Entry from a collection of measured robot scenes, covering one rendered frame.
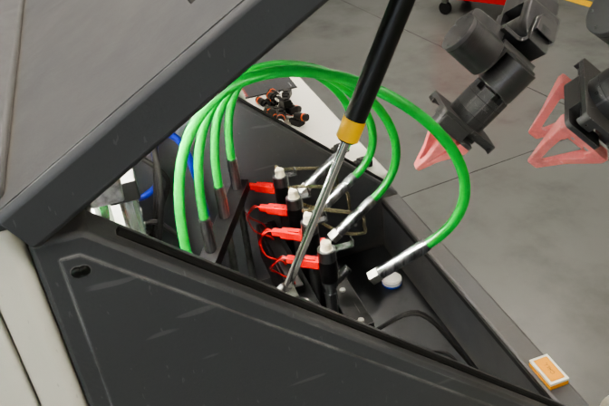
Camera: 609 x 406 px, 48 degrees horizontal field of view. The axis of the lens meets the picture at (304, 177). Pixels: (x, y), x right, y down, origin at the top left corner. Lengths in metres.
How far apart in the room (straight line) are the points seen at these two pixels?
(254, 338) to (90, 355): 0.13
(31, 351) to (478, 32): 0.65
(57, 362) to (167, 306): 0.09
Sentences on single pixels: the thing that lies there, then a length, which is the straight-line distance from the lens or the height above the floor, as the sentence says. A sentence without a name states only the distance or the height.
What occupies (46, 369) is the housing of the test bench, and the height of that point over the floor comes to 1.34.
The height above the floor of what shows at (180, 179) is 1.28.
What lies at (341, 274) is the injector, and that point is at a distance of 1.05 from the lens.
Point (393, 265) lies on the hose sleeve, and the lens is 0.93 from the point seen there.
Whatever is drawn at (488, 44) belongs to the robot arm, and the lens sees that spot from 0.93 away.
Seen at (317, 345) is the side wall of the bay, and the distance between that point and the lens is 0.62.
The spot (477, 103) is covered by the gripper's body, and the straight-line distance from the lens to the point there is 0.95.
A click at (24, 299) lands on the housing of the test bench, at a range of 0.54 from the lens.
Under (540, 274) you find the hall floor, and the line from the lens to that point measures 2.74.
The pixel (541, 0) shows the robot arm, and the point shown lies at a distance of 1.03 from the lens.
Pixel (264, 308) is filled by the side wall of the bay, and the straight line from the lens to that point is 0.58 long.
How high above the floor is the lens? 1.71
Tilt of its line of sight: 31 degrees down
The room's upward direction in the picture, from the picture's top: 7 degrees counter-clockwise
